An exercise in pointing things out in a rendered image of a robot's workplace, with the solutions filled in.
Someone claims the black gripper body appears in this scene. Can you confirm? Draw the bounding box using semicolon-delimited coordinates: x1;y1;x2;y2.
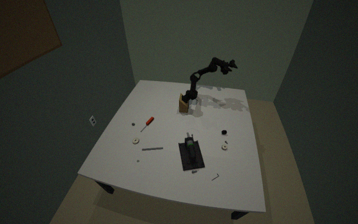
220;60;235;68

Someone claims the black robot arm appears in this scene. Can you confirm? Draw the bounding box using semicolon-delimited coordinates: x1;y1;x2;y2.
182;57;228;103

